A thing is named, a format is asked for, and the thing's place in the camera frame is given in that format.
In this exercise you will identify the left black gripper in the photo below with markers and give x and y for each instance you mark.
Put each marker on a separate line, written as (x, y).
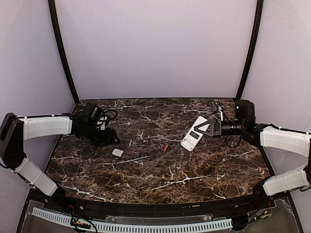
(107, 136)

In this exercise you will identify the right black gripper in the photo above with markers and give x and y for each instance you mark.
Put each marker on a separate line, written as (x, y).
(216, 127)

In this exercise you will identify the white battery cover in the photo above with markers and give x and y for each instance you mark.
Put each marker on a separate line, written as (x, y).
(117, 152)

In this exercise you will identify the white remote control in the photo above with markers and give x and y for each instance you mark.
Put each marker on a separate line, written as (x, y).
(192, 137)

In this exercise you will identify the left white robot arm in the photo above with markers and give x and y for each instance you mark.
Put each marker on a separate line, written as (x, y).
(91, 123)

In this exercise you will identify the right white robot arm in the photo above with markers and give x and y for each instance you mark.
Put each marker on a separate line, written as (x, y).
(268, 136)

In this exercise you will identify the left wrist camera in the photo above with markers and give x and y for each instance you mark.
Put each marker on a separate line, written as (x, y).
(105, 119)

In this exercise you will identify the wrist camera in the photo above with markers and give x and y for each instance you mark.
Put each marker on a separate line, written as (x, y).
(105, 119)
(216, 109)

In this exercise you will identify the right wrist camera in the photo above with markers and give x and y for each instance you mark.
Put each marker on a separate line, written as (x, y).
(216, 109)

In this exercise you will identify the black front rail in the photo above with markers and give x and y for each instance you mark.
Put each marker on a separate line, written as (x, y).
(229, 207)

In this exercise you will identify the white slotted cable duct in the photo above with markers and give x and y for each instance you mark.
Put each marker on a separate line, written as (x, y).
(120, 224)

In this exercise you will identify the right black frame post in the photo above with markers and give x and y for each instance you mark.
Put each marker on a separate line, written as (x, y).
(251, 48)

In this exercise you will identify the black frame post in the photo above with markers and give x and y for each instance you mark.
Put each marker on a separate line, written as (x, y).
(251, 48)
(61, 50)

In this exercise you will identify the left black frame post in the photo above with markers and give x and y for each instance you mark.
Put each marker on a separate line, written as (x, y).
(61, 50)

